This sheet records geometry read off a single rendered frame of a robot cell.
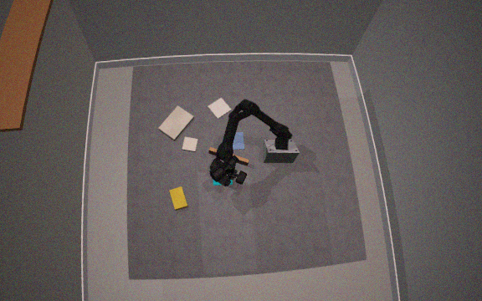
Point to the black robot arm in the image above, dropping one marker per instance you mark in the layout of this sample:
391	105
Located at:
225	149

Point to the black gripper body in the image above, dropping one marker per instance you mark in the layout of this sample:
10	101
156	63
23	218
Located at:
240	177

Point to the yellow flat block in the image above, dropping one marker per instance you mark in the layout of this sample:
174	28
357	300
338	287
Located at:
178	198

